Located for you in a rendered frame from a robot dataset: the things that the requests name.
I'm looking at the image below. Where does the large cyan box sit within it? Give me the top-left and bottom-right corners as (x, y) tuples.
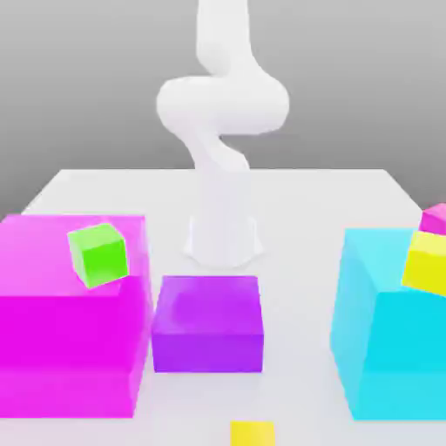
(329, 227), (446, 422)

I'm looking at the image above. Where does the small green cube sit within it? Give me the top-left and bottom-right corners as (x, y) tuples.
(66, 222), (130, 290)

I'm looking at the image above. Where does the small yellow cube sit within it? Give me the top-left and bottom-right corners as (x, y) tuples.
(401, 230), (446, 298)
(229, 420), (276, 446)

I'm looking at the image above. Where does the small pink cube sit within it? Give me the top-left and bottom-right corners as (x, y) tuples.
(418, 202), (446, 236)

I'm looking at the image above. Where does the large magenta box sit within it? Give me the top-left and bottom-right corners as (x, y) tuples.
(0, 213), (155, 420)

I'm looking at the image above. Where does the large purple box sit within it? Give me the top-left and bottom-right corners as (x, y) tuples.
(151, 275), (265, 375)

